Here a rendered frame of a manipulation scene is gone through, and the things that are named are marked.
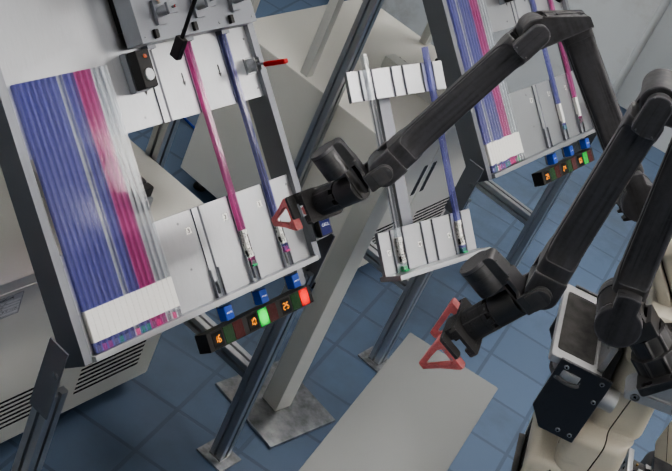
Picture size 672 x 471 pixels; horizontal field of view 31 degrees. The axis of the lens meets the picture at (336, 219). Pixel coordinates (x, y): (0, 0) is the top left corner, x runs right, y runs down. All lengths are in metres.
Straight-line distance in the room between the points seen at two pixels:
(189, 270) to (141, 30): 0.48
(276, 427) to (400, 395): 0.73
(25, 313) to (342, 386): 1.22
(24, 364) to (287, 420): 0.88
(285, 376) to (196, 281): 0.89
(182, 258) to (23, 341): 0.46
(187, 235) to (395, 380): 0.58
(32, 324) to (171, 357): 0.80
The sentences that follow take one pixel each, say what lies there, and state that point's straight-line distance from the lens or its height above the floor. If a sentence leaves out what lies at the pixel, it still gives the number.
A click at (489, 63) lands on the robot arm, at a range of 2.26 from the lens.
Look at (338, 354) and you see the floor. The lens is 3.63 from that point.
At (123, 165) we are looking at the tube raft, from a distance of 2.34.
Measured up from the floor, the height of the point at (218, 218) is 0.82.
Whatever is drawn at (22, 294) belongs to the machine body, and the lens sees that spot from 2.56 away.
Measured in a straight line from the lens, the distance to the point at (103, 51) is 2.39.
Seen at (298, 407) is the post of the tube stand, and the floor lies 0.01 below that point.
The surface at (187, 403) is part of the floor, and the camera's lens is 3.28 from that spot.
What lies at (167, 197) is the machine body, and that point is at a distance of 2.87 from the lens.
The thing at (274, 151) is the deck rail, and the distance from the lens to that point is 2.68.
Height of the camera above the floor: 2.24
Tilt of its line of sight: 32 degrees down
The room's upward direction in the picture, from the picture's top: 25 degrees clockwise
